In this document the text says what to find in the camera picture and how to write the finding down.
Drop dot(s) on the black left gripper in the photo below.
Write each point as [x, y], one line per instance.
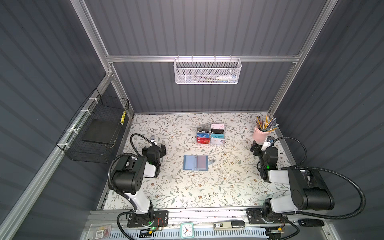
[160, 151]

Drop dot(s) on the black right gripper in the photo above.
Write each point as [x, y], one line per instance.
[258, 149]

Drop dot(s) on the blue leather card holder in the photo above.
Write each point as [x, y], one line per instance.
[189, 162]

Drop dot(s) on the clear acrylic card display stand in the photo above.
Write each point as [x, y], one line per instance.
[209, 126]

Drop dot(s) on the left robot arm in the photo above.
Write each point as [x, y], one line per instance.
[126, 175]

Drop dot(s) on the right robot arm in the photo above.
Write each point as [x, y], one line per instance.
[308, 190]

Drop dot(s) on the black card with gold lines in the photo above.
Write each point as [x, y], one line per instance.
[217, 131]

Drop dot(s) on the blue VIP card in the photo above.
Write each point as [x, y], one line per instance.
[203, 135]

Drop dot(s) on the teal VIP card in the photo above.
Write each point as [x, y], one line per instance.
[218, 136]

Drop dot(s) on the red VIP card in stand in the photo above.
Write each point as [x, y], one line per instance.
[203, 140]

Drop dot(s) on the white diamond VIP card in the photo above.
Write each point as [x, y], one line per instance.
[216, 141]

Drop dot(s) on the black VIP logo card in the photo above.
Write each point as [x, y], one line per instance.
[203, 130]

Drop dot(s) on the pink VIP card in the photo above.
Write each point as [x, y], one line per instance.
[217, 126]

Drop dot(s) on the pink metal pencil bucket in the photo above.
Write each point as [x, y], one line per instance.
[259, 136]

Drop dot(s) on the markers in mesh basket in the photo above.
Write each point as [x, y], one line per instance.
[224, 78]

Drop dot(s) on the grey black handheld device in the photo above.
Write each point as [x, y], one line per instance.
[229, 225]

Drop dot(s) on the small white desk clock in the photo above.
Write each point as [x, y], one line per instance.
[187, 230]

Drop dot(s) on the black remote device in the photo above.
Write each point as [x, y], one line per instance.
[311, 222]

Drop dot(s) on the small label packet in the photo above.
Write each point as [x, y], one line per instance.
[103, 232]

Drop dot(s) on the black wire wall basket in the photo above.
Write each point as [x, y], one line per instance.
[97, 133]

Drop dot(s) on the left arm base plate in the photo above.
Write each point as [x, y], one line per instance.
[151, 219]

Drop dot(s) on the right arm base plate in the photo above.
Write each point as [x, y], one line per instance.
[259, 216]

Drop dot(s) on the white wire mesh basket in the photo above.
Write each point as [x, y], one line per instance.
[185, 69]

